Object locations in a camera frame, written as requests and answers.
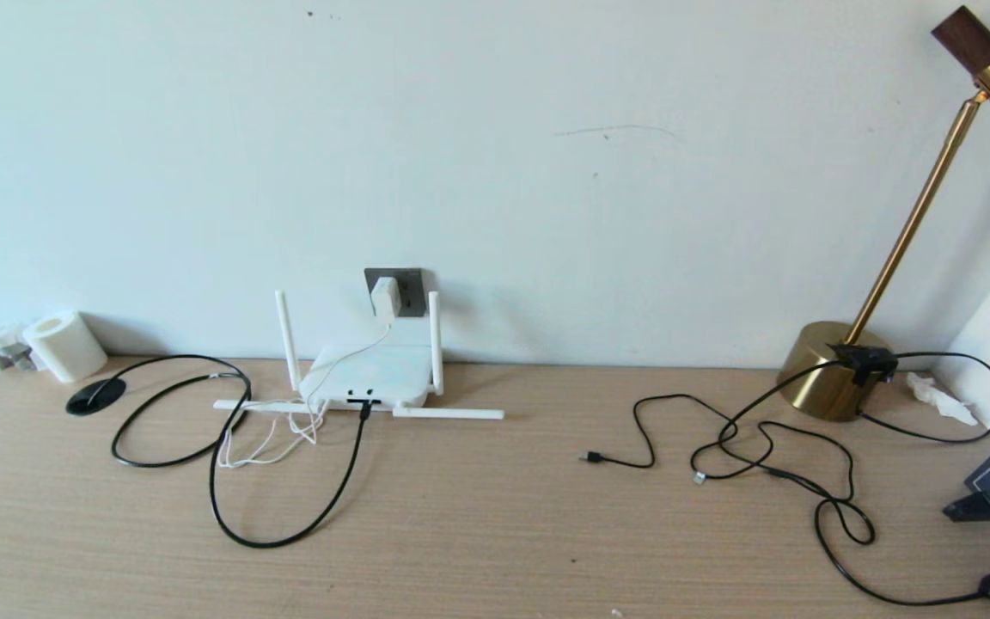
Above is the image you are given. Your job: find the white router with antennas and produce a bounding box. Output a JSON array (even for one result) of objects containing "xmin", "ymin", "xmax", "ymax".
[{"xmin": 213, "ymin": 290, "xmax": 506, "ymax": 422}]

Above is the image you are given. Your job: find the white power adapter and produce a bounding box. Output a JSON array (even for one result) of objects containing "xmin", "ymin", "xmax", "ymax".
[{"xmin": 370, "ymin": 277, "xmax": 402, "ymax": 319}]

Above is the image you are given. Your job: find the grey wall socket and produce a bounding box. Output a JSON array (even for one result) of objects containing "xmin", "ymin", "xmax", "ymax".
[{"xmin": 364, "ymin": 268, "xmax": 425, "ymax": 318}]

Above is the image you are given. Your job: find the black ethernet cable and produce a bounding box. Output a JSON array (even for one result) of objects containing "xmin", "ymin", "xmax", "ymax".
[{"xmin": 87, "ymin": 354, "xmax": 374, "ymax": 549}]

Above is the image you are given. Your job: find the white toilet paper roll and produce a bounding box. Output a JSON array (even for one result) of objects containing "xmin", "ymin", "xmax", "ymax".
[{"xmin": 24, "ymin": 311, "xmax": 109, "ymax": 383}]

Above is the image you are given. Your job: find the thin white adapter cable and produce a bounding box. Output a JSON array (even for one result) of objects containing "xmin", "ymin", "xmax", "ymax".
[{"xmin": 217, "ymin": 316, "xmax": 394, "ymax": 470}]

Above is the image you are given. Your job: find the small clear container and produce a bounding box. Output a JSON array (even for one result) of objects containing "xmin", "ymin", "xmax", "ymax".
[{"xmin": 0, "ymin": 322, "xmax": 36, "ymax": 372}]

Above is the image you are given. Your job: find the black oval desk grommet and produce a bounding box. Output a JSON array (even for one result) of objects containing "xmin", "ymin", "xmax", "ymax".
[{"xmin": 65, "ymin": 377, "xmax": 128, "ymax": 417}]

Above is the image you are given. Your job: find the gold desk lamp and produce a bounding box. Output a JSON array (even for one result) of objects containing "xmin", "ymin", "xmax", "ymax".
[{"xmin": 776, "ymin": 4, "xmax": 990, "ymax": 422}]

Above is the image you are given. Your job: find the crumpled white tissue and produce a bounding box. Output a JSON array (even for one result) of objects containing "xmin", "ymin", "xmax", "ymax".
[{"xmin": 906, "ymin": 371, "xmax": 981, "ymax": 426}]

